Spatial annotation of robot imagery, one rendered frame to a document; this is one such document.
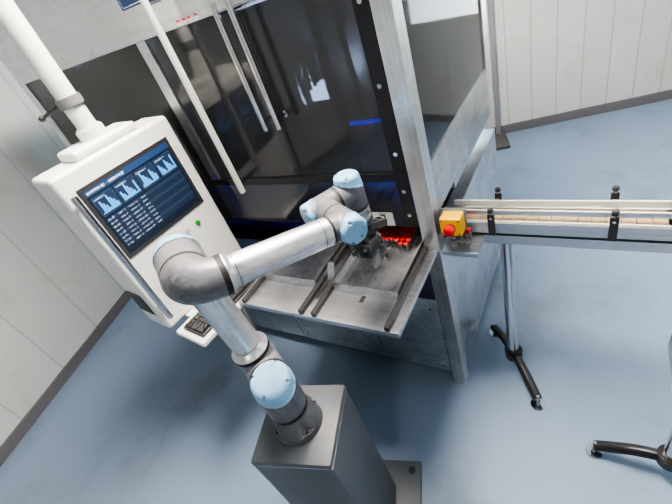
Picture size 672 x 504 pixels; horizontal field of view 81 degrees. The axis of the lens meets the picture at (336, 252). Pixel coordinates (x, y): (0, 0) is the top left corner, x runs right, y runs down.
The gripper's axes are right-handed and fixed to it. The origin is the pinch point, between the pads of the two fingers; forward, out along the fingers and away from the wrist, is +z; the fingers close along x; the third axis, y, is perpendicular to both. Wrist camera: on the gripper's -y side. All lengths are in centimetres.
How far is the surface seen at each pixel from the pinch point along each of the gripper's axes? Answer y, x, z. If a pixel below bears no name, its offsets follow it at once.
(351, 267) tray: -9.5, -19.1, 12.7
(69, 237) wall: -22, -290, 26
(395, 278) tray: -6.4, 0.6, 12.7
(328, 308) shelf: 11.8, -18.2, 12.9
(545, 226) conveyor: -34, 45, 8
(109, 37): -23, -102, -84
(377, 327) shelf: 15.8, 2.9, 12.9
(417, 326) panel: -23, -6, 61
